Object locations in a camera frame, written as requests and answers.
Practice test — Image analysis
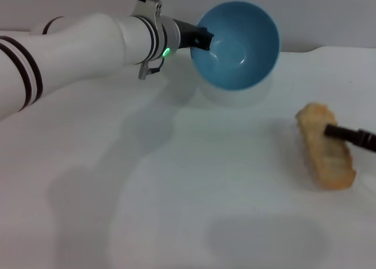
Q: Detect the left camera mount bracket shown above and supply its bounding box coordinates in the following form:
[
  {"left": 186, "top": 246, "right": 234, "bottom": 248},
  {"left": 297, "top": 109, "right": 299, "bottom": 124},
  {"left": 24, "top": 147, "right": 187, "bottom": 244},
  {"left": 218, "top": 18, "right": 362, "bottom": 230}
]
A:
[{"left": 133, "top": 0, "right": 163, "bottom": 21}]

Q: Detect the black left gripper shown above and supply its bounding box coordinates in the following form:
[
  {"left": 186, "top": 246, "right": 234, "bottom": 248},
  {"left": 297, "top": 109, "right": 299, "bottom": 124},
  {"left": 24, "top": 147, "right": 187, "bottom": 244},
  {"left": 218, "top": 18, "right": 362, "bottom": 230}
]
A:
[{"left": 172, "top": 18, "right": 215, "bottom": 51}]

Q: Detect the orange striped bread loaf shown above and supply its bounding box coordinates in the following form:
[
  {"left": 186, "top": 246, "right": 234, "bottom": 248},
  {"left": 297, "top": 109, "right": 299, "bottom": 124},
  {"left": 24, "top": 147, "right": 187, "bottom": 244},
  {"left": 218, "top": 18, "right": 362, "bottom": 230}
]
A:
[{"left": 295, "top": 102, "right": 357, "bottom": 190}]

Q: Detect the left arm connector cable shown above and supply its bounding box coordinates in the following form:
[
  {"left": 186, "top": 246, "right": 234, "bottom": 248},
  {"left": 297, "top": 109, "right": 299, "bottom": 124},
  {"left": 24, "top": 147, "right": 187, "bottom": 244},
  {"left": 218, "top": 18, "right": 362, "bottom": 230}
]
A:
[{"left": 137, "top": 56, "right": 166, "bottom": 80}]

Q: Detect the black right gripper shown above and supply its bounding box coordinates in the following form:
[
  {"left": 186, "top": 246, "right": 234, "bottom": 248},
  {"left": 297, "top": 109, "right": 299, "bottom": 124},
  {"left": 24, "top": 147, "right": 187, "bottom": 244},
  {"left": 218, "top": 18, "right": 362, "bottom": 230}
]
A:
[{"left": 324, "top": 123, "right": 376, "bottom": 152}]

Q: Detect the blue bowl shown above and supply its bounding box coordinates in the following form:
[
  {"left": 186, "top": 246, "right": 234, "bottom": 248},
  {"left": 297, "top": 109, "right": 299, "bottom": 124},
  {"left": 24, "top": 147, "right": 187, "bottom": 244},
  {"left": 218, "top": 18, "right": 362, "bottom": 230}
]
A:
[{"left": 190, "top": 0, "right": 282, "bottom": 92}]

